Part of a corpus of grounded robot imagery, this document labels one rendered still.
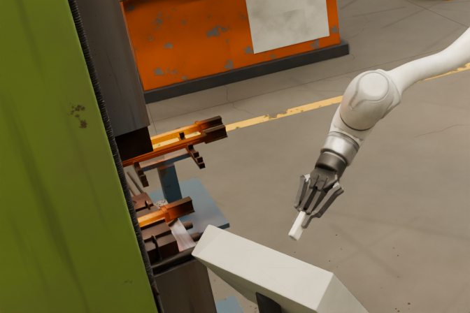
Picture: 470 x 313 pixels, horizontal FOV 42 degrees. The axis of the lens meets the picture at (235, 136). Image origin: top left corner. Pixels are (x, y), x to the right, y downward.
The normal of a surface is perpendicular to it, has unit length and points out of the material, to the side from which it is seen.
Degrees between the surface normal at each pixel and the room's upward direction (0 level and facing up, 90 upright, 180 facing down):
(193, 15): 90
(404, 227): 0
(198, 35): 90
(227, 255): 30
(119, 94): 90
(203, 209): 0
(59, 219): 90
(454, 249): 0
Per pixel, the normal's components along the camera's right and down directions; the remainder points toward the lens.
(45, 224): 0.39, 0.36
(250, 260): -0.47, -0.55
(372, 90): -0.09, -0.27
